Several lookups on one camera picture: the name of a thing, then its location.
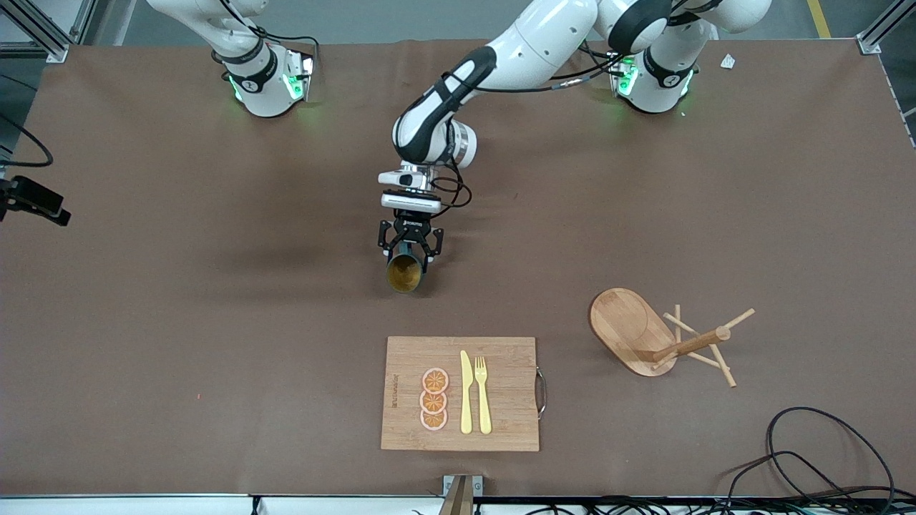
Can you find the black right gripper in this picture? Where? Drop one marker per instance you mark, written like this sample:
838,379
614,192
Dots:
34,197

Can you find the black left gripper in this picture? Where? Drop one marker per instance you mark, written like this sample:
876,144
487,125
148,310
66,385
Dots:
410,227

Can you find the teal cup with yellow inside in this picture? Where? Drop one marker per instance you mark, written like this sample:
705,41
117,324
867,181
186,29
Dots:
405,273

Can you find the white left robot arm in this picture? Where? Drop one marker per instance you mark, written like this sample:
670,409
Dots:
529,43

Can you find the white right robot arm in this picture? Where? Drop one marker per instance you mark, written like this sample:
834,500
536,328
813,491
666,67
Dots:
257,93

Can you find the toy orange slice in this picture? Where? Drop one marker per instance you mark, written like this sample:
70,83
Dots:
433,420
435,380
433,402

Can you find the yellow plastic knife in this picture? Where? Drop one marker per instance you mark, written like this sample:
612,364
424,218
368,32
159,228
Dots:
466,400

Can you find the yellow plastic fork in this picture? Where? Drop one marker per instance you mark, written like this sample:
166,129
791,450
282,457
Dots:
484,400

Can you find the bamboo cutting board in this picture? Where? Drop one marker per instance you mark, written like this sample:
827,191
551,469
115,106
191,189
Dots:
501,400

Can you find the brown table cover sheet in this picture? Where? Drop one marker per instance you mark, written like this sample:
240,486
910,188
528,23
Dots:
215,286

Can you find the wooden mug rack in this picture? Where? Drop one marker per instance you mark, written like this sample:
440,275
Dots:
622,322

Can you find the white paper scrap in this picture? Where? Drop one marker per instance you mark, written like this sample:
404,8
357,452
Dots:
728,61

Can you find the aluminium frame profile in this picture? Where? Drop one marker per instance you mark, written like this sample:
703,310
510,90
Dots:
880,28
43,32

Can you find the metal bracket with wooden bar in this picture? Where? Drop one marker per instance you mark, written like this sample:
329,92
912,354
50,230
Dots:
459,497

